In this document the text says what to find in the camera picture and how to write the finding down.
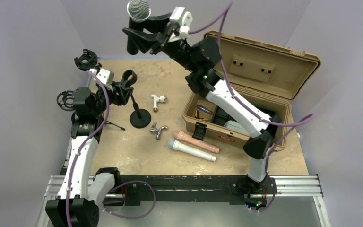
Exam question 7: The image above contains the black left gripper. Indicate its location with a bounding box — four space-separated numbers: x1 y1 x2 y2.
91 82 131 117

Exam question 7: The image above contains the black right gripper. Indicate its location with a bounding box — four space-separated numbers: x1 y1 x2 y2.
123 14 198 73

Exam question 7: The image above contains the black speckled microphone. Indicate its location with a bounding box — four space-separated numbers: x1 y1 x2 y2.
126 0 152 56

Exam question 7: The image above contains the black round-base stand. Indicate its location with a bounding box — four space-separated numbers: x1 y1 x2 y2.
112 70 151 129
74 49 102 75

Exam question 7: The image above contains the white plastic faucet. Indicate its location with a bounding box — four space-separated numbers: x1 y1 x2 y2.
150 94 167 113

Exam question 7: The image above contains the black tripod microphone stand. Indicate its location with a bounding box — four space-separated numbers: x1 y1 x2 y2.
56 87 111 131

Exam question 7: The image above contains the pink rose-gold microphone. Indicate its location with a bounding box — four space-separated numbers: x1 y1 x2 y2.
172 130 220 154

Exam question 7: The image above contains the white silver microphone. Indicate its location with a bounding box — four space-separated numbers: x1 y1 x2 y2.
167 139 216 162

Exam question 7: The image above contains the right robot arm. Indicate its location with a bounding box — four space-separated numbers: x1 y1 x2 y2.
123 13 280 192

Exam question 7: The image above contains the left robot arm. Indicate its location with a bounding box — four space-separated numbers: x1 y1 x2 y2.
45 87 133 227

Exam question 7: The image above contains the chrome metal faucet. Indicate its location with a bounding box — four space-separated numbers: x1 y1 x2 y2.
150 122 168 140

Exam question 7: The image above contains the yellow black tool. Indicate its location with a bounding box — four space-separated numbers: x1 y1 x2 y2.
194 110 207 121

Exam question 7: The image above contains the black tray in case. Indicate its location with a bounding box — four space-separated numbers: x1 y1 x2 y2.
211 106 234 126

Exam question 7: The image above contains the grey device in case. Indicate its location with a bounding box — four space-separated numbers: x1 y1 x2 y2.
224 120 249 136

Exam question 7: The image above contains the tan plastic tool case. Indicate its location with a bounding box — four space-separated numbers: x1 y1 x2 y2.
182 31 321 148

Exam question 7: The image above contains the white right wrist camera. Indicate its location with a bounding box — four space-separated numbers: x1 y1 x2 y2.
168 7 193 43

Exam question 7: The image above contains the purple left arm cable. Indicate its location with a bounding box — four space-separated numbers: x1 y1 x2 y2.
65 70 111 227

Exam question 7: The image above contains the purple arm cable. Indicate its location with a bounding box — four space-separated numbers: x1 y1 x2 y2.
65 70 111 227
189 2 314 214

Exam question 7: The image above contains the purple handled screwdriver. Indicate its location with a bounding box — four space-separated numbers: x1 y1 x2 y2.
196 105 214 115

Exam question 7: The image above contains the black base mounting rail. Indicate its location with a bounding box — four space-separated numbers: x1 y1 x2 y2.
109 175 277 208

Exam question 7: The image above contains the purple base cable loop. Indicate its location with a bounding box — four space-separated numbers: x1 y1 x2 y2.
102 180 156 220

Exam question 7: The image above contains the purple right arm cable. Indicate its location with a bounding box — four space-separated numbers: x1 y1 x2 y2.
189 2 314 214

